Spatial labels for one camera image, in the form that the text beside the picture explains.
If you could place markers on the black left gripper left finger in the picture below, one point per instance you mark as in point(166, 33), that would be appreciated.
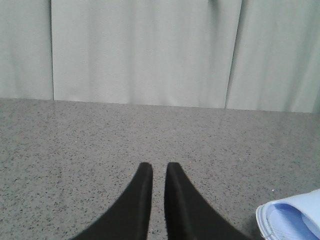
point(128, 218)

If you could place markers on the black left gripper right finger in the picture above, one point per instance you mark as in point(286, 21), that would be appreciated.
point(188, 216)

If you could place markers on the light blue slipper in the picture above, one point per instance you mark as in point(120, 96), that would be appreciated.
point(292, 218)

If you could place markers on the pale green curtain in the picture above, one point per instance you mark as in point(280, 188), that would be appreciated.
point(228, 54)

